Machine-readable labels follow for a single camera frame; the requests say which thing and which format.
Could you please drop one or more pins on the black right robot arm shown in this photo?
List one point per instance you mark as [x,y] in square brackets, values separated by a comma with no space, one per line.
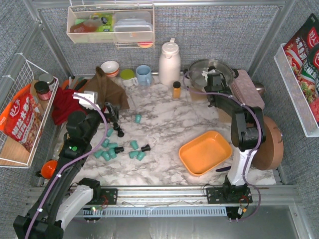
[247,133]

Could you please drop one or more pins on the white wire basket left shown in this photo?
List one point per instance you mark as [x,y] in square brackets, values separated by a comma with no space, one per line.
[12,153]

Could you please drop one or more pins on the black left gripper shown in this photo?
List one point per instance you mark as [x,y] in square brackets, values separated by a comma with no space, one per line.
[108,113]

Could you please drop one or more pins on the brown cardboard piece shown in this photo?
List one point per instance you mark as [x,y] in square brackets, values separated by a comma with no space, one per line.
[223,116]

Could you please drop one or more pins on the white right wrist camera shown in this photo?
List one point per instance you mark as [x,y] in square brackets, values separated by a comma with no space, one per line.
[206,73]

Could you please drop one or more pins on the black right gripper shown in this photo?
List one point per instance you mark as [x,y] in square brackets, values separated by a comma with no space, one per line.
[214,81]

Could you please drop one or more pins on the white orange striped bowl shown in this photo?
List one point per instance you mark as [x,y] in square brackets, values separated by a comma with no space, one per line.
[111,68]

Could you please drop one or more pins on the orange snack bag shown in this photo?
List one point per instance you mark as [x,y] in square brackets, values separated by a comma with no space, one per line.
[19,120]

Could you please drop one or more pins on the red cloth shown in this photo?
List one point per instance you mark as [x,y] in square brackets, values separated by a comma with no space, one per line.
[63,105]

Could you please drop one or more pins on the green lidded white cup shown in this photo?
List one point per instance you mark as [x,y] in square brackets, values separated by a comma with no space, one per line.
[128,78]

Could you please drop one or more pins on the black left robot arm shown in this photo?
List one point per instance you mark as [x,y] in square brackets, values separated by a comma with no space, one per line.
[53,211]

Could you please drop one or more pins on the steel pot with lid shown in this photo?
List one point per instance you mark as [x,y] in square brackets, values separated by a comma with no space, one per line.
[199,82]

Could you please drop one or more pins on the red jar black lid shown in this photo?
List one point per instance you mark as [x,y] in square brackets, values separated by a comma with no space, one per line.
[43,91]

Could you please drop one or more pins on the orange plastic cup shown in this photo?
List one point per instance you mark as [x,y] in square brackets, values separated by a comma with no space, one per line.
[48,169]

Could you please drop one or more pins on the white thermos jug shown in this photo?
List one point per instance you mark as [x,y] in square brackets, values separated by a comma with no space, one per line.
[169,63]

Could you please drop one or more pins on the small brown cardboard sheet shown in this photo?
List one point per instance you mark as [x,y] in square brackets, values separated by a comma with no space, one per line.
[196,96]

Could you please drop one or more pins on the orange plastic basket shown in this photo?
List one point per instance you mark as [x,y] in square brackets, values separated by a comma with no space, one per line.
[205,152]

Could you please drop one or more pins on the teal coffee capsule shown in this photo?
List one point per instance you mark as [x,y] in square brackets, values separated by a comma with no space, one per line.
[105,143]
[112,145]
[133,154]
[98,153]
[138,118]
[109,132]
[106,155]
[141,155]
[112,153]
[134,144]

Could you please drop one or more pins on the blue mug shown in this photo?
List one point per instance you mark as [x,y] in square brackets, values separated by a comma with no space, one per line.
[144,75]

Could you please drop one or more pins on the steel round object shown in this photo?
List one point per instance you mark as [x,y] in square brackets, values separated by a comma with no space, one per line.
[260,88]

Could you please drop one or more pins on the orange juice bottle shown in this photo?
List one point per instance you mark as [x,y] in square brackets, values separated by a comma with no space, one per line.
[176,90]

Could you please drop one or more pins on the pink egg tray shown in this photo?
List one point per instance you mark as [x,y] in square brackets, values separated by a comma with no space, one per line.
[244,90]

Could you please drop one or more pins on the black coffee capsule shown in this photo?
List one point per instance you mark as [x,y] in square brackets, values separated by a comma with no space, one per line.
[145,148]
[120,132]
[116,126]
[118,150]

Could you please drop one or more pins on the brown cloth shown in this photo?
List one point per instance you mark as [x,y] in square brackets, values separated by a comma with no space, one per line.
[108,91]

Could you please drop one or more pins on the glass jar silver lid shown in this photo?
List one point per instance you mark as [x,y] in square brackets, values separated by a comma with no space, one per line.
[49,79]

